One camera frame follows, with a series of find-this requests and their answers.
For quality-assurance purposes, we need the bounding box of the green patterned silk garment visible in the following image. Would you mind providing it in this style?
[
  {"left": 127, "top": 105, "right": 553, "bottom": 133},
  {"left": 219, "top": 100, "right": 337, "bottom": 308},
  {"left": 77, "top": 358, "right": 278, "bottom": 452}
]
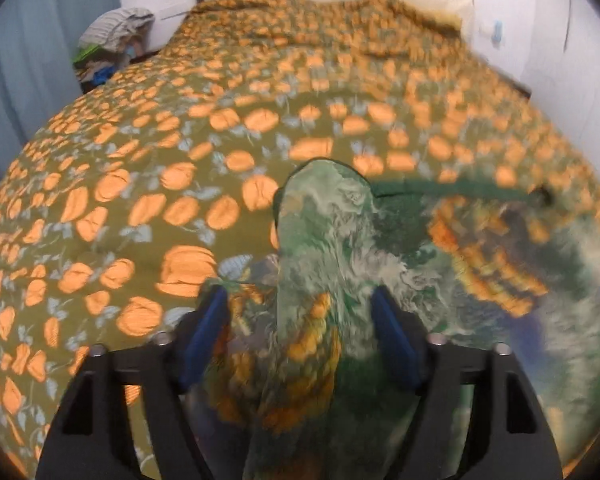
[{"left": 199, "top": 159, "right": 600, "bottom": 479}]

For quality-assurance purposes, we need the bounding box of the pile of clothes on nightstand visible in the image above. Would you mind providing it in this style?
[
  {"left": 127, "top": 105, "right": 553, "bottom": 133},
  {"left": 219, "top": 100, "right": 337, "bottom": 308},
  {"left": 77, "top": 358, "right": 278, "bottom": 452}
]
[{"left": 72, "top": 6, "right": 156, "bottom": 87}]

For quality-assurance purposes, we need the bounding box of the olive orange floral bedspread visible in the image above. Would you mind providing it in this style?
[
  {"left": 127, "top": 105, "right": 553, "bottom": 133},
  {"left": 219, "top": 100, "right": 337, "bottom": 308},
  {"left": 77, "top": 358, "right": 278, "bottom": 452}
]
[{"left": 0, "top": 0, "right": 600, "bottom": 479}]

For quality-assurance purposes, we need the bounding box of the grey-blue window curtain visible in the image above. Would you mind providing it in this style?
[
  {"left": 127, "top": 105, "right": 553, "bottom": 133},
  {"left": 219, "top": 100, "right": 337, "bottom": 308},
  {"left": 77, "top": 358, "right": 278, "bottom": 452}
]
[{"left": 0, "top": 0, "right": 120, "bottom": 181}]

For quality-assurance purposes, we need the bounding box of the white built-in wardrobe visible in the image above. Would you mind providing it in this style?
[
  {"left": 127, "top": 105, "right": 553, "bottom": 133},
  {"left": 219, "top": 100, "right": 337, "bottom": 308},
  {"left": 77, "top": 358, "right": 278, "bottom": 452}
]
[{"left": 522, "top": 0, "right": 600, "bottom": 175}]

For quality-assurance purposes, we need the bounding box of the white wall socket with charger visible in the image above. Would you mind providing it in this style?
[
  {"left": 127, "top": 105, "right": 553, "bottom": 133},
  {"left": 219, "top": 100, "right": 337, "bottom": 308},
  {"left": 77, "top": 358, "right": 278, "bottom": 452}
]
[{"left": 478, "top": 20, "right": 504, "bottom": 49}]

